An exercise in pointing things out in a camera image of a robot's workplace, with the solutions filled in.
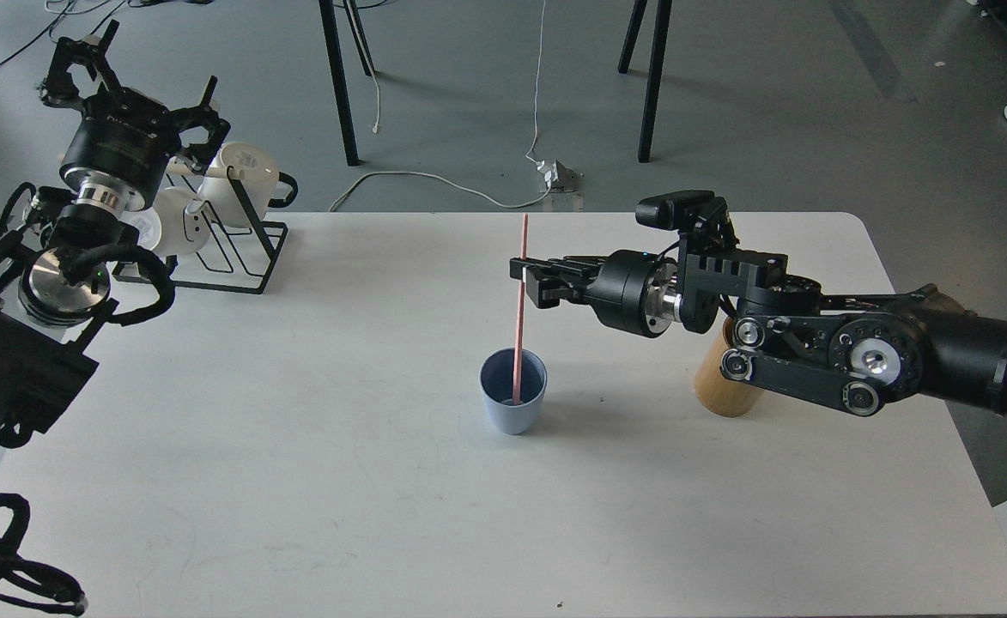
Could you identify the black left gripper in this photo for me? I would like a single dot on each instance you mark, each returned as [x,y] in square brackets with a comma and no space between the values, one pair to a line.
[117,146]

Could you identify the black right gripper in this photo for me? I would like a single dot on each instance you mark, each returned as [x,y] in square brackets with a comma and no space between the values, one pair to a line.
[625,289]

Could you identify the blue plastic cup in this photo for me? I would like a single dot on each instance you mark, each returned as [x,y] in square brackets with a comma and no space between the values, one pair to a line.
[495,382]

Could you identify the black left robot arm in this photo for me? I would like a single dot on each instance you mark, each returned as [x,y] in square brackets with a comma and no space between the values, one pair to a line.
[70,264]

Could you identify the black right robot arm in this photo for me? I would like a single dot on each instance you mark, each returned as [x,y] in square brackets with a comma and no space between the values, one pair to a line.
[855,354]

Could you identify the floor power socket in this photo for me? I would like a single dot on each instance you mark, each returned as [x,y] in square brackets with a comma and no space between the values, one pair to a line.
[556,177]

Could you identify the white mug front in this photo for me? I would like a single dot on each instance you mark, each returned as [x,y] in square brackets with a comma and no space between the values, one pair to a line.
[175,226]

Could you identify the bamboo cylindrical holder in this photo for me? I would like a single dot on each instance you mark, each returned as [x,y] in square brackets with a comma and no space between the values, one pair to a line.
[723,397]

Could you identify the black table leg left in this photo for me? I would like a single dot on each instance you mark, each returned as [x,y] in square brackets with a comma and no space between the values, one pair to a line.
[333,48]

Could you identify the black table leg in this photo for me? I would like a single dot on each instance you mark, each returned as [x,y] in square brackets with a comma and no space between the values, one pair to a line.
[661,29]
[333,48]

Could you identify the black table leg right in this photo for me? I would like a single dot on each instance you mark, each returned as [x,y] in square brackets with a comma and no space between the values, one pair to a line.
[661,29]

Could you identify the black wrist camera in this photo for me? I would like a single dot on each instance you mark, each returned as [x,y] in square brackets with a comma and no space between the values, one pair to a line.
[699,217]

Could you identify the black wire mug rack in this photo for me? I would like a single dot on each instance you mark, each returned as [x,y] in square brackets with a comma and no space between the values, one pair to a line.
[238,260]

